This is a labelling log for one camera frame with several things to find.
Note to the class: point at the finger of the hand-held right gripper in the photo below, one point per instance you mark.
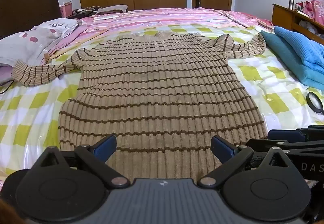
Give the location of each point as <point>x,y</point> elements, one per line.
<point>281,134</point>
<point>260,143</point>

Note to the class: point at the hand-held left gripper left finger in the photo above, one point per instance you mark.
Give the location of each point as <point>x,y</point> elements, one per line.
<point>106,148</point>

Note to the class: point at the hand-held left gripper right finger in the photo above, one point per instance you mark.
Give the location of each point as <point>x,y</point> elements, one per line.
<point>222,149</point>

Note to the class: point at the tan brown-striped ribbed sweater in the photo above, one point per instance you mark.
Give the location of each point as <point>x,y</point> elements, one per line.
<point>162,87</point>

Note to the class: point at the black round magnifying glass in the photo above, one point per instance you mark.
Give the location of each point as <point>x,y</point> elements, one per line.
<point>309,102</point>

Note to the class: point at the teal folded cloth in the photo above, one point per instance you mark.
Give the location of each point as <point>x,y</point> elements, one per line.
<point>286,58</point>

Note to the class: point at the blue ribbed folded cloth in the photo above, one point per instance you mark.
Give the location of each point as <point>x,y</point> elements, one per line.
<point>303,46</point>

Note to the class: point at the wooden back scratcher stick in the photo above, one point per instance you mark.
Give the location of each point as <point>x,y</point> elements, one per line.
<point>47,56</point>

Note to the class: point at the pink floral quilt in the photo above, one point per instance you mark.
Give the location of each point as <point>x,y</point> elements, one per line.
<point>243,17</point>

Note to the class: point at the lilac pillow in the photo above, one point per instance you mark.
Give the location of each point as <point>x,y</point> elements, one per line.
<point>5,72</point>

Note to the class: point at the white remote control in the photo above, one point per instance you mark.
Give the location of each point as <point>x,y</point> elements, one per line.
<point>105,17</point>

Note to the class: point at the grey pillow with pink spots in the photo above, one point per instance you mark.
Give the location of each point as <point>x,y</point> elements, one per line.
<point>30,41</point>

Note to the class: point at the metal cylinder bottle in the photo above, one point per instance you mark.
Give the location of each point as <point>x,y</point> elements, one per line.
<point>291,3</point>

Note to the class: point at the bright pink flowered fabric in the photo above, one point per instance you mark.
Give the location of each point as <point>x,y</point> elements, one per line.
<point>315,6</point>

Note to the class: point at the grey folded cloth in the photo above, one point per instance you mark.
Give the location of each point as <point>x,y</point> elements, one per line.
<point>114,8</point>

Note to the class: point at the pink plastic basket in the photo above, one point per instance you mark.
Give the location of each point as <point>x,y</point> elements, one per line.
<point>66,10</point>

